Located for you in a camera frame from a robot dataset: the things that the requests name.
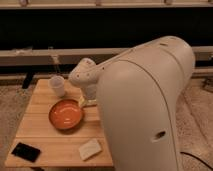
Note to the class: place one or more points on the black smartphone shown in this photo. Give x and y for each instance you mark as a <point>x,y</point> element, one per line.
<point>26,152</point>

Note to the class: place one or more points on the orange ceramic bowl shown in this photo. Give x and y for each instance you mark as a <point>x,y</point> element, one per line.
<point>65,114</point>

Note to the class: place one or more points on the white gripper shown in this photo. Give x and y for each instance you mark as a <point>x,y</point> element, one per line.
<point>88,97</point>

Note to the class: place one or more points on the wooden table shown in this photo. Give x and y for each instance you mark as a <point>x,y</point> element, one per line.
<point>58,149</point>

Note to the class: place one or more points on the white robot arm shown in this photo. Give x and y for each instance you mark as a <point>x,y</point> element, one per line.
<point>136,93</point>

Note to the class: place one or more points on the white sponge block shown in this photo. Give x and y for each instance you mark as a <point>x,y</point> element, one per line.
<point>89,149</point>

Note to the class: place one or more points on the translucent plastic cup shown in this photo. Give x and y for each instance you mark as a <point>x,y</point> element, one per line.
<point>56,83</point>

